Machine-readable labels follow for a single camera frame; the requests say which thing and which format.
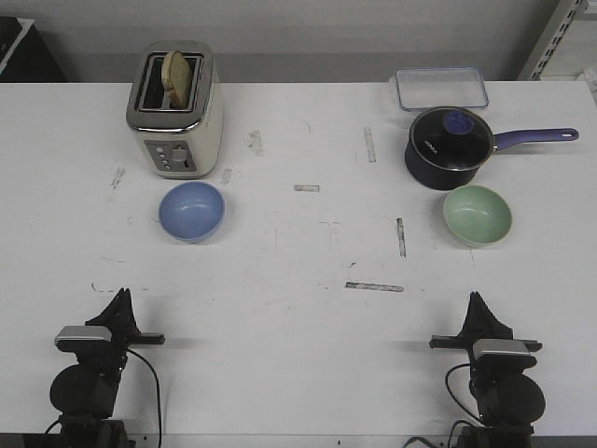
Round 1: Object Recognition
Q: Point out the dark blue saucepan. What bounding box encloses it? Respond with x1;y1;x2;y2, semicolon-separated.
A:
405;106;579;190

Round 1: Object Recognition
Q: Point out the glass pot lid blue knob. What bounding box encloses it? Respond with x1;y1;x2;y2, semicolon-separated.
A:
410;106;494;171

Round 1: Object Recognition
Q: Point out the clear plastic food container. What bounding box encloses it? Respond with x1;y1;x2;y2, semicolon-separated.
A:
393;66;489;112

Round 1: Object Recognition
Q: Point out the cream and chrome toaster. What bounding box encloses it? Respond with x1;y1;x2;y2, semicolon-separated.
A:
126;40;225;179

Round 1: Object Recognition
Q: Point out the blue bowl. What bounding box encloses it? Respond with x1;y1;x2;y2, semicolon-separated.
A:
158;181;225;244

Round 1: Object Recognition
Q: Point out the toast slice in toaster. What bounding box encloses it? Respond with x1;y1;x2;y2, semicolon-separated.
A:
160;50;192;109

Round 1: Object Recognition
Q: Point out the white metal shelf upright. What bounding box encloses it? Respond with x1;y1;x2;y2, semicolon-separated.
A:
518;0;596;81

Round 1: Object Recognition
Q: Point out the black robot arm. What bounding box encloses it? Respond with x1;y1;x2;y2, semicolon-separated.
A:
429;291;546;447
42;287;165;447

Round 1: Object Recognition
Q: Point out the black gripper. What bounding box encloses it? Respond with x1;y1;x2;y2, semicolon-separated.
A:
429;291;542;387
76;287;165;373

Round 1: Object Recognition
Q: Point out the green bowl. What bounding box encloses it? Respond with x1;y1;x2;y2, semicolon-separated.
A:
442;185;513;247

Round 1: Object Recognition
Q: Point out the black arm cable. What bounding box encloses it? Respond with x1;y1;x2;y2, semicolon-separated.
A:
125;347;163;448
445;363;484;448

